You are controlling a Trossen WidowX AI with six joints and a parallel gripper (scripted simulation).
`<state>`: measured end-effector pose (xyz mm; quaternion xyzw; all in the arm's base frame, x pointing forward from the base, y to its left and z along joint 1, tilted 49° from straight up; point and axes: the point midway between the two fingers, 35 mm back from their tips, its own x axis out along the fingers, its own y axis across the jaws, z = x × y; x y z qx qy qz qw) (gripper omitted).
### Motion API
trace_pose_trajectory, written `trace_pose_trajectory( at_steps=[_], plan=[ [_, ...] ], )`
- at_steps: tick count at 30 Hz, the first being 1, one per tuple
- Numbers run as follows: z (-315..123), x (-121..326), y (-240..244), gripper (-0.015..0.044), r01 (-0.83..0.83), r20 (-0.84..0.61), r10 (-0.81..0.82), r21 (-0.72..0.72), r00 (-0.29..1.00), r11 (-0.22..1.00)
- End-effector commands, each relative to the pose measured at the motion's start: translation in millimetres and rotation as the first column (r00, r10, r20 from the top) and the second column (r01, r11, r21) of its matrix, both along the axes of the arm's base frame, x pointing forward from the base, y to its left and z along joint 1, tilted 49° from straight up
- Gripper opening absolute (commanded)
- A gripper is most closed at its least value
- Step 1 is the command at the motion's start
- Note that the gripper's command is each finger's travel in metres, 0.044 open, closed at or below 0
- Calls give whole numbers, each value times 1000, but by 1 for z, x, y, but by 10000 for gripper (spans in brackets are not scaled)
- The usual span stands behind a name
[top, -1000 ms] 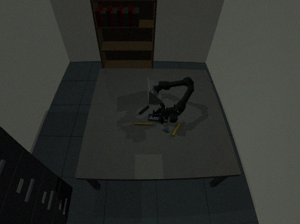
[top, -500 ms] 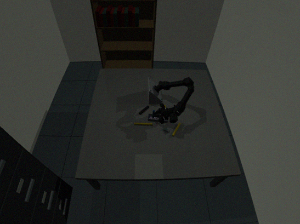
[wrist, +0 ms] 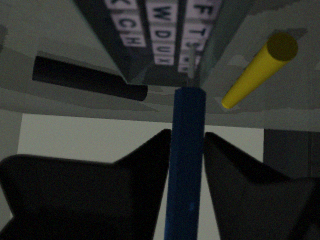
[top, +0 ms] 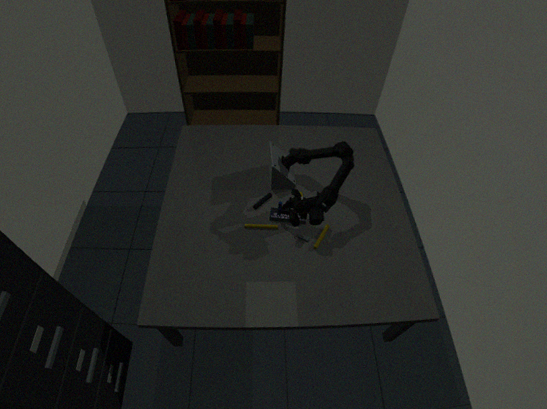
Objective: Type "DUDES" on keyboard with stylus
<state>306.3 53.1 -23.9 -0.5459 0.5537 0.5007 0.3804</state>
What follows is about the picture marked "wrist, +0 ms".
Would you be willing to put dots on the yellow stylus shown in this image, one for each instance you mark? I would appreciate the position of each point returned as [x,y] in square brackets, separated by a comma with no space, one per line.
[276,53]

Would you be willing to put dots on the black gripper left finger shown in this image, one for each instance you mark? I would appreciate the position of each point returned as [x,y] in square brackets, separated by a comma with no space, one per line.
[127,193]

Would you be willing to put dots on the blue stylus with silver tip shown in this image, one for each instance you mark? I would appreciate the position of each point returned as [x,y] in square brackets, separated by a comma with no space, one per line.
[186,161]

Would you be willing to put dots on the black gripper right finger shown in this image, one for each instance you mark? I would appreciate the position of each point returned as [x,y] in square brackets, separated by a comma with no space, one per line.
[252,201]

